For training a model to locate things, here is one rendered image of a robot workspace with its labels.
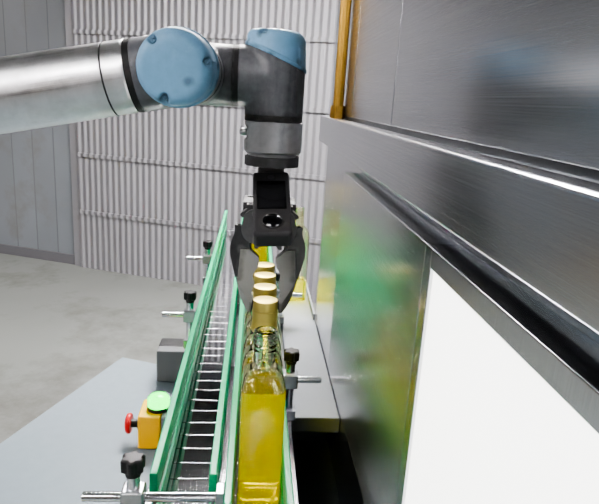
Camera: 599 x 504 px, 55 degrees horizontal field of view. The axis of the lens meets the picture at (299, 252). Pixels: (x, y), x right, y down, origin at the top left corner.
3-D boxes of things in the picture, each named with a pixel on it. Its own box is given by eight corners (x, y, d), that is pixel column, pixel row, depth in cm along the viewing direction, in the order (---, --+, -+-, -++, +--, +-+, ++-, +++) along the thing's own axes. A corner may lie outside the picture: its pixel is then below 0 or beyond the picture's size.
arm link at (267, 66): (241, 32, 75) (306, 36, 76) (238, 118, 78) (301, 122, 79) (239, 24, 68) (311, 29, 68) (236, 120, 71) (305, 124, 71)
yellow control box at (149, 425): (174, 451, 113) (174, 417, 111) (134, 451, 112) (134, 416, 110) (178, 431, 119) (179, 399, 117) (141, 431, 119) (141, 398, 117)
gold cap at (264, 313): (277, 334, 78) (279, 304, 77) (250, 334, 78) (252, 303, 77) (276, 324, 82) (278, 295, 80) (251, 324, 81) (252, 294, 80)
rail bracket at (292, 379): (319, 426, 101) (324, 355, 98) (280, 425, 101) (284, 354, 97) (317, 414, 105) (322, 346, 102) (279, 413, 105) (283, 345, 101)
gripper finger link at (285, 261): (298, 299, 85) (292, 237, 82) (301, 313, 79) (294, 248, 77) (277, 301, 85) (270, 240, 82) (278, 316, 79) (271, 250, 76)
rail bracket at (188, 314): (194, 352, 127) (195, 294, 124) (160, 351, 127) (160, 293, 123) (196, 344, 131) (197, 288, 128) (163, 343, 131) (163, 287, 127)
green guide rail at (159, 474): (157, 528, 74) (157, 473, 72) (149, 528, 74) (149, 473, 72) (226, 228, 243) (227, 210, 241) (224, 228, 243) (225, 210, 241)
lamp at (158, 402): (168, 414, 112) (168, 400, 111) (145, 413, 111) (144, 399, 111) (172, 402, 116) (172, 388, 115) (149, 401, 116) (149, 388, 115)
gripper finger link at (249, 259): (251, 300, 84) (264, 240, 82) (251, 315, 79) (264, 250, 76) (230, 296, 84) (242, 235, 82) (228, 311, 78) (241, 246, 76)
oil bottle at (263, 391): (278, 519, 78) (287, 374, 72) (236, 519, 77) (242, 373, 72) (276, 491, 83) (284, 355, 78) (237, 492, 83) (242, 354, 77)
